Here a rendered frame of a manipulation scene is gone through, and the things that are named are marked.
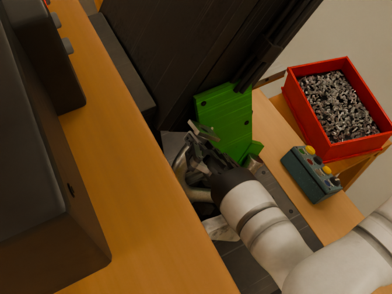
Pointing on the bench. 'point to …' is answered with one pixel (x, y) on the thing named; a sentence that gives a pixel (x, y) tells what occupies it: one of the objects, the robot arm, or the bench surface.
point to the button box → (309, 175)
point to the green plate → (227, 116)
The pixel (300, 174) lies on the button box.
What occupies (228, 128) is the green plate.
